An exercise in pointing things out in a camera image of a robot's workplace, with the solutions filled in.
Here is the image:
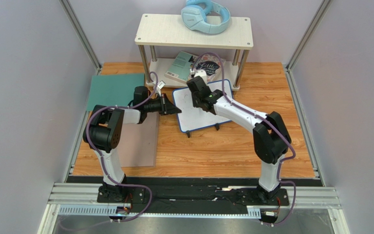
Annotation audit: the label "metal wire whiteboard stand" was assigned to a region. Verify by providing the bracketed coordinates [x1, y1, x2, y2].
[185, 123, 220, 138]

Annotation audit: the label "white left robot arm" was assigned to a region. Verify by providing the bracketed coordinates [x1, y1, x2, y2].
[83, 86, 181, 203]

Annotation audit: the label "light blue headphones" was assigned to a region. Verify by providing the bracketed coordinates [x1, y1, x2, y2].
[181, 0, 231, 35]

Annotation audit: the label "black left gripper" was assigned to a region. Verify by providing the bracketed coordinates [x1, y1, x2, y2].
[144, 93, 181, 116]

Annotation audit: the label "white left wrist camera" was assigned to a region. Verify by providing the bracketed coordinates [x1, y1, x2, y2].
[155, 80, 165, 97]

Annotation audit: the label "teal paperback book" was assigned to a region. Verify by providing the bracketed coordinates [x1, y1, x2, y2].
[164, 51, 198, 84]

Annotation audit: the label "blue framed whiteboard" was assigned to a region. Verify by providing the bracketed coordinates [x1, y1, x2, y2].
[172, 88, 230, 133]

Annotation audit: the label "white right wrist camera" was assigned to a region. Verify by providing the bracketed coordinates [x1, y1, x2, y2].
[189, 68, 208, 83]

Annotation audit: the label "white two-tier shelf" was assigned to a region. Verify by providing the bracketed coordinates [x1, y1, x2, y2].
[134, 14, 253, 91]

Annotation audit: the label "aluminium slotted rail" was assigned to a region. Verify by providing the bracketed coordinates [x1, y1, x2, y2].
[58, 204, 262, 219]

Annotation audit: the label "floral Little Women book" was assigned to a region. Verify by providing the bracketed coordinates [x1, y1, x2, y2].
[188, 53, 226, 83]

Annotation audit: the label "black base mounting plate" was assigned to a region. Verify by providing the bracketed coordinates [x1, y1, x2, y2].
[67, 176, 323, 216]

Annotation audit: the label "pinkish brown mat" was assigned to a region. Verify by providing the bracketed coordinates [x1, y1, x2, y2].
[117, 113, 159, 167]

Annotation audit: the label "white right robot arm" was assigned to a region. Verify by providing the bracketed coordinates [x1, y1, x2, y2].
[187, 76, 292, 203]

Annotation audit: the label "teal green mat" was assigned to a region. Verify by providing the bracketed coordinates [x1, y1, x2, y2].
[86, 73, 144, 111]

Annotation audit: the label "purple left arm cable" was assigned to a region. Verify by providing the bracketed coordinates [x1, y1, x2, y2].
[85, 71, 159, 223]

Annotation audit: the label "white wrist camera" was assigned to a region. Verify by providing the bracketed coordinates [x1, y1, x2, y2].
[155, 80, 165, 97]
[189, 68, 208, 83]

